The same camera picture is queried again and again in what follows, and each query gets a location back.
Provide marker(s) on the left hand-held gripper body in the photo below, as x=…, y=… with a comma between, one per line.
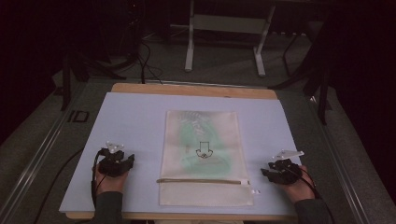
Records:
x=112, y=158

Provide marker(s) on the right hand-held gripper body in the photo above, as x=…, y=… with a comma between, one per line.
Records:
x=288, y=169

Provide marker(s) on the translucent white zipper bag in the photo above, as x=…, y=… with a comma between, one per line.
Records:
x=205, y=193

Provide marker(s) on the person's left hand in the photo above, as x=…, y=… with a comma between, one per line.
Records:
x=109, y=184

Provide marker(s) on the person's right hand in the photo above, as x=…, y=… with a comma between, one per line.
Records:
x=299, y=190

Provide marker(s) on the small white tag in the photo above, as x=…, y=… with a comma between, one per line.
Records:
x=255, y=192

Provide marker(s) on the light blue table mat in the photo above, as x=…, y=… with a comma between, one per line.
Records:
x=134, y=124

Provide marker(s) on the green cloth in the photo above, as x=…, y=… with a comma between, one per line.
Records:
x=190, y=137

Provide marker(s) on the wooden table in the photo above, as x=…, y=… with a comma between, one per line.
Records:
x=193, y=90

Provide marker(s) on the black tripod stand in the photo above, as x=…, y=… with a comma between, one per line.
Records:
x=81, y=67

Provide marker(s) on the metal floor rail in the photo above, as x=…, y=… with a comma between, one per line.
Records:
x=339, y=168
x=34, y=161

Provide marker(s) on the black chair frame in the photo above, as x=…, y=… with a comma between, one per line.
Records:
x=322, y=93

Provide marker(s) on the white metal stand frame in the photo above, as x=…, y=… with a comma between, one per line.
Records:
x=227, y=25

